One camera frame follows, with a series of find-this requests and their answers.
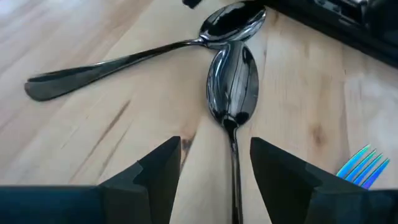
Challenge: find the red plastic organizer tray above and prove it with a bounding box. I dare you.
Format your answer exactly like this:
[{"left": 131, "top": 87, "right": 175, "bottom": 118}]
[{"left": 264, "top": 0, "right": 398, "bottom": 68}]

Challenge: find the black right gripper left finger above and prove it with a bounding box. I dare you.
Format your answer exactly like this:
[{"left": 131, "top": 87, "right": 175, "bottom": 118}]
[{"left": 0, "top": 136, "right": 182, "bottom": 224}]

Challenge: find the silver spoon pointing down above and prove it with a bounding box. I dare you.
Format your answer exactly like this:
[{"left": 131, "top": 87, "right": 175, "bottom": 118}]
[{"left": 206, "top": 40, "right": 260, "bottom": 224}]

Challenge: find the iridescent metal fork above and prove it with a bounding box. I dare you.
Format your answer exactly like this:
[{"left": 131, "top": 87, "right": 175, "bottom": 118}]
[{"left": 335, "top": 144, "right": 391, "bottom": 190}]

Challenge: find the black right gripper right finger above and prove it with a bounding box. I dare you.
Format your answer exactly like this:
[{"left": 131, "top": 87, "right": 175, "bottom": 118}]
[{"left": 250, "top": 136, "right": 398, "bottom": 224}]

